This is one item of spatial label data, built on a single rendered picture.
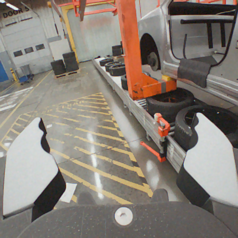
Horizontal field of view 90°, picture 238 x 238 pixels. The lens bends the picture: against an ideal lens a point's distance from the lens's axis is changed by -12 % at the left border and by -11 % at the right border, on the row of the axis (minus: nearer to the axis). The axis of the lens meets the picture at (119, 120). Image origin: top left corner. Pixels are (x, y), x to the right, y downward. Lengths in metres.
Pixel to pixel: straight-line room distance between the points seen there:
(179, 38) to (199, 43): 0.37
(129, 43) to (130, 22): 0.21
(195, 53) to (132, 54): 0.92
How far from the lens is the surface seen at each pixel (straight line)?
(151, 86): 1.86
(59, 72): 7.75
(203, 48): 2.31
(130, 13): 1.69
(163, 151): 1.50
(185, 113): 1.57
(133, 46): 1.68
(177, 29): 2.05
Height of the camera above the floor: 1.29
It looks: 32 degrees down
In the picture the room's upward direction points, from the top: 10 degrees counter-clockwise
